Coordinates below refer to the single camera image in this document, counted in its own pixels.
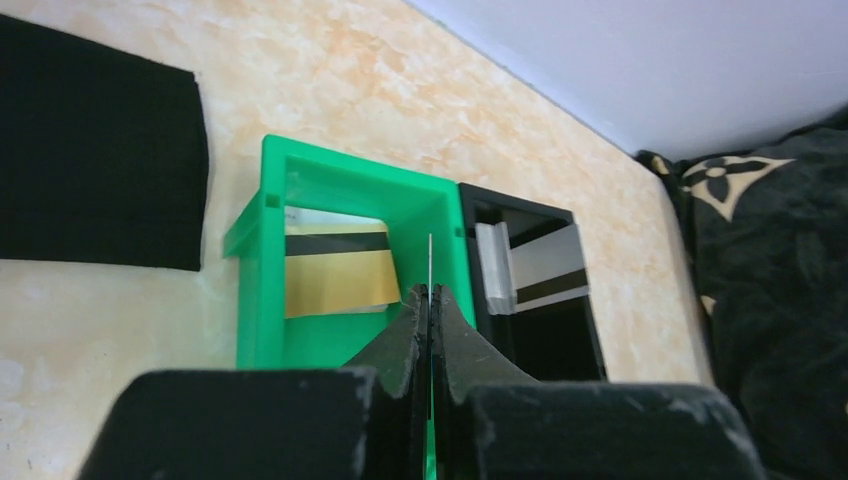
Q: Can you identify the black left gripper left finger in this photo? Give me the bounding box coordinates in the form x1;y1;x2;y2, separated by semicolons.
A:
79;284;430;479

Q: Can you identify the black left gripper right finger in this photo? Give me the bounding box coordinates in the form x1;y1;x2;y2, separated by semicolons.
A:
431;285;767;479

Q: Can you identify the gold card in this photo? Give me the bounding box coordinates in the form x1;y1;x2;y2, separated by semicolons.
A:
284;221;403;319

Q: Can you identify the grey card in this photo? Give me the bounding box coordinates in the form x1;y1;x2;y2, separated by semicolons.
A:
427;233;434;305

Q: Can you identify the card stack in green bin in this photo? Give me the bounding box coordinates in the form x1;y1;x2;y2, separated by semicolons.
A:
284;206;403;319

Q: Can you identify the black plastic bin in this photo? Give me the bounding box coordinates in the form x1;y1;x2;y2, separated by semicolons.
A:
459;183;608;381

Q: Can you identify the green plastic bin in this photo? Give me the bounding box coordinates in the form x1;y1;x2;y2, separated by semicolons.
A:
222;134;477;480

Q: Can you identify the black floral blanket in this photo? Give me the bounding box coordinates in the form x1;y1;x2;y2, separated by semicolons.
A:
635;110;847;479

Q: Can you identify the black cloth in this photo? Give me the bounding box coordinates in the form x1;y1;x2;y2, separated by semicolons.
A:
1;16;209;271

